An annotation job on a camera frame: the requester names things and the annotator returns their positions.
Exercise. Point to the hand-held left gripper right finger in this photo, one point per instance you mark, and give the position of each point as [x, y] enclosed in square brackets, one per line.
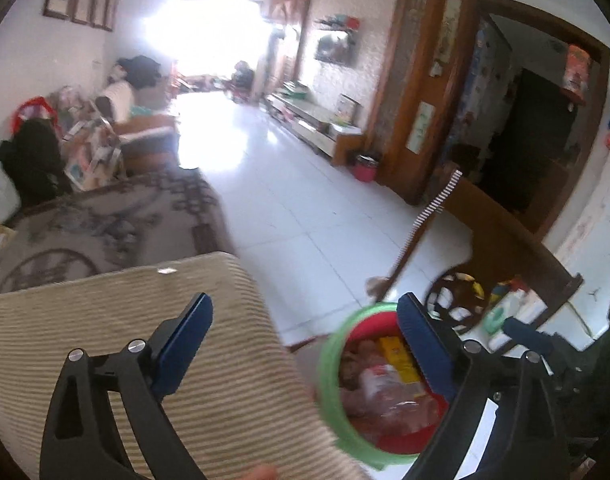
[425, 345]

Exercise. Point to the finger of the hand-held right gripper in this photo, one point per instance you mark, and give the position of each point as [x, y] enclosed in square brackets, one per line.
[527, 337]

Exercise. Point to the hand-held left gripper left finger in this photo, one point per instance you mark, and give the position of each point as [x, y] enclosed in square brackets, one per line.
[182, 345]

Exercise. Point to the yellow snack wrapper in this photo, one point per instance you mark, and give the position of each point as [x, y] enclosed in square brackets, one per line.
[397, 360]

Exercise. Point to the clear plastic wrapper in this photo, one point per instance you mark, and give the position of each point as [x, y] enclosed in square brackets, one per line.
[385, 390]

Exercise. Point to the red bin with green rim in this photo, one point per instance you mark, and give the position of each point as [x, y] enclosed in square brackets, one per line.
[330, 385]

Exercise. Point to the person's left hand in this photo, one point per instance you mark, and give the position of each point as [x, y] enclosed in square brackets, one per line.
[257, 473]

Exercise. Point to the carved round wooden stool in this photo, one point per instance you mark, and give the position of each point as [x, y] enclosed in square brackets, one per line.
[435, 292]

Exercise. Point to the beige striped cloth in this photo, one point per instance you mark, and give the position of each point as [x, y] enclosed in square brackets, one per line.
[110, 305]

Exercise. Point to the wooden chair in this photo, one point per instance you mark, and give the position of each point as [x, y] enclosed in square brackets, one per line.
[495, 230]

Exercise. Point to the grey patterned blanket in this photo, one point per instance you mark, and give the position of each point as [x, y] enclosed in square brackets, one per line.
[110, 230]

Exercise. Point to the small red floor bin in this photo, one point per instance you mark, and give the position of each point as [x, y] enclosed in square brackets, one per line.
[366, 169]

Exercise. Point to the wooden sofa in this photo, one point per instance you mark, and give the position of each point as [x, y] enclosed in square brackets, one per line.
[150, 145]

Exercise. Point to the metal book rack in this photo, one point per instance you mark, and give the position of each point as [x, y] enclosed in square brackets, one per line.
[90, 155]

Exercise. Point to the short scroll picture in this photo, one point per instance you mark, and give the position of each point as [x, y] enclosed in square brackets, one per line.
[419, 127]

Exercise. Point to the black jacket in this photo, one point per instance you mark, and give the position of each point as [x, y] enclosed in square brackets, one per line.
[35, 160]

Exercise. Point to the white cloth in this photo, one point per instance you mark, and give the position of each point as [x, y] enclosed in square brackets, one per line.
[0, 190]

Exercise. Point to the colourful framed picture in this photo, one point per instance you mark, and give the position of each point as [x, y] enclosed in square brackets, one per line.
[346, 108]

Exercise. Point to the wooden television cabinet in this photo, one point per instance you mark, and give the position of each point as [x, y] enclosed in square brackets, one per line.
[310, 120]

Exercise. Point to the black cloth pile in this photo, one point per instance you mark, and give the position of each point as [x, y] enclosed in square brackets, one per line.
[142, 70]

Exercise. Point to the red bag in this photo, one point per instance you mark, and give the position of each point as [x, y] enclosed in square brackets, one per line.
[25, 110]

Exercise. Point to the tall scroll picture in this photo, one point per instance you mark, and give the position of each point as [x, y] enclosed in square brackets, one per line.
[446, 30]

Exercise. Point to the red wall decoration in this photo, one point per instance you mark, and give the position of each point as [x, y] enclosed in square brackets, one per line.
[577, 70]

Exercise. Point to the wall television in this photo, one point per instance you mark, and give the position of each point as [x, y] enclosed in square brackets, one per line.
[335, 49]

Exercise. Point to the wall shelf with bowls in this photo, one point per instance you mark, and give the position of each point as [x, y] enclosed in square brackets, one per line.
[337, 24]

